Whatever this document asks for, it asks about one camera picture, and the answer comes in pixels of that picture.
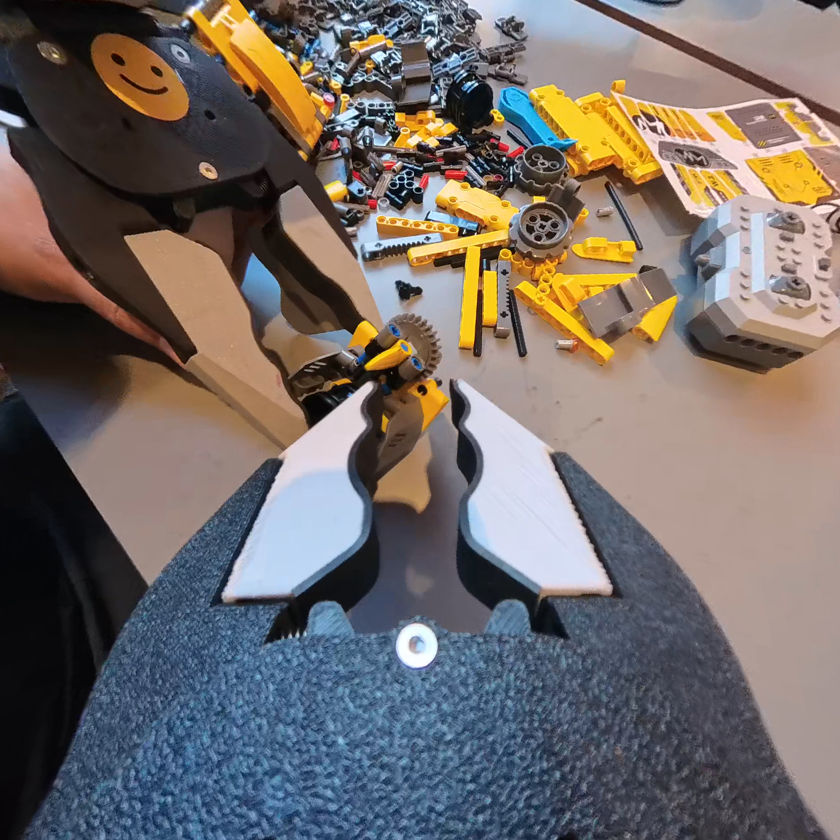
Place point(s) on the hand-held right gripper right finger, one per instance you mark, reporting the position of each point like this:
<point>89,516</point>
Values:
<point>525,518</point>

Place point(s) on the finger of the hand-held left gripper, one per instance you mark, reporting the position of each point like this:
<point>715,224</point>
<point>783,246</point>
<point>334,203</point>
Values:
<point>321,249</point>
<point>210,315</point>

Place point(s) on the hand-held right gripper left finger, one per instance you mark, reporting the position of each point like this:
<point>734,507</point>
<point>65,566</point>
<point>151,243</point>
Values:
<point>308,512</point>

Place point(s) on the yellow grey gear brick assembly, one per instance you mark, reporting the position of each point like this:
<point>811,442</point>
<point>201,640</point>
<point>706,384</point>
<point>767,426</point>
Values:
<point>400,358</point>

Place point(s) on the grey desk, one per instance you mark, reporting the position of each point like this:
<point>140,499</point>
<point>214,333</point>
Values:
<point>754,33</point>
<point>656,459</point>

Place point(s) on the person's left hand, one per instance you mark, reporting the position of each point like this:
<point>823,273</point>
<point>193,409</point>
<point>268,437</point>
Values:
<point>46,262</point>

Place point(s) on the grey gear rack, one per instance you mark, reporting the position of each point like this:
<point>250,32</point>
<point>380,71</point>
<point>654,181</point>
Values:
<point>505,295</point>
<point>387,250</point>

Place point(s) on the small black connector piece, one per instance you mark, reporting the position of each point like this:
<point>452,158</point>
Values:
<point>407,289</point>

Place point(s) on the pile of yellow beams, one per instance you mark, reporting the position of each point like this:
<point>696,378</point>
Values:
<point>469,295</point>

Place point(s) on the yellow rounded panel brick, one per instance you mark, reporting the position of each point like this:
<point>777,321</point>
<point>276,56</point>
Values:
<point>472,203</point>

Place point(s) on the yellow toy vehicle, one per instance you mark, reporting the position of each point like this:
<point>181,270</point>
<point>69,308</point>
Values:
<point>262,65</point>

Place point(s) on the black toy tyre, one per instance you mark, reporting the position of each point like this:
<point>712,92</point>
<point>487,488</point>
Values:
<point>469,102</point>

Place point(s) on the grey toothed wheel hub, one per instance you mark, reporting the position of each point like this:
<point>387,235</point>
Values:
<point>541,229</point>
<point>541,167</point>

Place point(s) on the grey curved panel brick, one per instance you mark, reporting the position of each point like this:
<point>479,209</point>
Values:
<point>617,305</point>

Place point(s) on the blue panel brick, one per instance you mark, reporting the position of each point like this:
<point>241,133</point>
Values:
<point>525,115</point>

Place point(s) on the person's dark clothing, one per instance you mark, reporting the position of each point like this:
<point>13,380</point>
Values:
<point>39,590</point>

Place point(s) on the large yellow beam assembly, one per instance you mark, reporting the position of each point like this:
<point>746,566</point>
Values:
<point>590,131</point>

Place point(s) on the long black axle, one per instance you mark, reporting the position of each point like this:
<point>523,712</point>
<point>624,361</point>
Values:
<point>622,213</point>

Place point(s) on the grey battery hub brick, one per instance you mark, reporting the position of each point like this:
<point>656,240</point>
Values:
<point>761,289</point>

